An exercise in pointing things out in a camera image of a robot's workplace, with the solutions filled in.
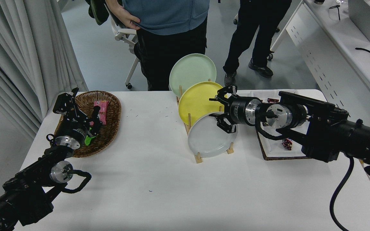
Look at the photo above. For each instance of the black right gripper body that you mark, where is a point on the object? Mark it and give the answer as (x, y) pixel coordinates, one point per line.
(239, 110)

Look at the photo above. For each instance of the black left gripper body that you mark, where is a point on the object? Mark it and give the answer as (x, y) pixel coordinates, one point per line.
(72, 129)

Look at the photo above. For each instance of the grey plate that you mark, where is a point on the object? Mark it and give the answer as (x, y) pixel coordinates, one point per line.
(209, 141)

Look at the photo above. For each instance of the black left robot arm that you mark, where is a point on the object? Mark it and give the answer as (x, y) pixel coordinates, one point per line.
(27, 192)

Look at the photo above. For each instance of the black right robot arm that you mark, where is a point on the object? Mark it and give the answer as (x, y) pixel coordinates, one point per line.
(326, 131)

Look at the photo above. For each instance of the yellow plate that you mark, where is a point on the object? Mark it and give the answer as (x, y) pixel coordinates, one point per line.
(198, 99)

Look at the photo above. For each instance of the pale green plate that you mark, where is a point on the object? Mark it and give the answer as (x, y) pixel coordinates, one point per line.
(189, 70)

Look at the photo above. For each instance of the wooden plate rack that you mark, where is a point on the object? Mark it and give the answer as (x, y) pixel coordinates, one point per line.
(198, 158)

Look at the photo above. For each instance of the person's hand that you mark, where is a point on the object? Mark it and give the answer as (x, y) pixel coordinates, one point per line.
(126, 17)

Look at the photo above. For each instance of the pink snack bar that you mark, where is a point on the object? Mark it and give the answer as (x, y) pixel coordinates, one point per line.
(103, 110)

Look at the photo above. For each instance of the brown wicker basket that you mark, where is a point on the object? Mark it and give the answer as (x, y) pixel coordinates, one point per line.
(111, 109)

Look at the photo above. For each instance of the bright green snack wrapper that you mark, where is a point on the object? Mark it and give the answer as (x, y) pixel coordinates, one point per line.
(89, 139)

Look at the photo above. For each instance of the brown Snickers bar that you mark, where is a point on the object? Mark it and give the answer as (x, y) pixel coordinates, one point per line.
(287, 145)
(272, 100)

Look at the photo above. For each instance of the white rectangular tray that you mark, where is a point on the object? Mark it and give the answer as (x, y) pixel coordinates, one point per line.
(273, 146)

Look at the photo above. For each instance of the person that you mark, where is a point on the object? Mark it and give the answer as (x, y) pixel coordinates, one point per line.
(255, 29)
(172, 32)

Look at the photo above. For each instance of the white curtain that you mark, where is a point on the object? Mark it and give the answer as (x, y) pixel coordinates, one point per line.
(18, 48)

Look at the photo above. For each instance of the white chair leg with caster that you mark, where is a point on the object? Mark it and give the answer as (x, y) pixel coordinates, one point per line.
(235, 20)

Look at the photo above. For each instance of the dark green jacket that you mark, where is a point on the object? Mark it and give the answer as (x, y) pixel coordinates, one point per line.
(98, 11)

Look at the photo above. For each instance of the long white desk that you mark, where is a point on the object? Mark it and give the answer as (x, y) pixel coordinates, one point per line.
(332, 57)

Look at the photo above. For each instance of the silver laptop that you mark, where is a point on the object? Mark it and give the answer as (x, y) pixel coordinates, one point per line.
(361, 16)

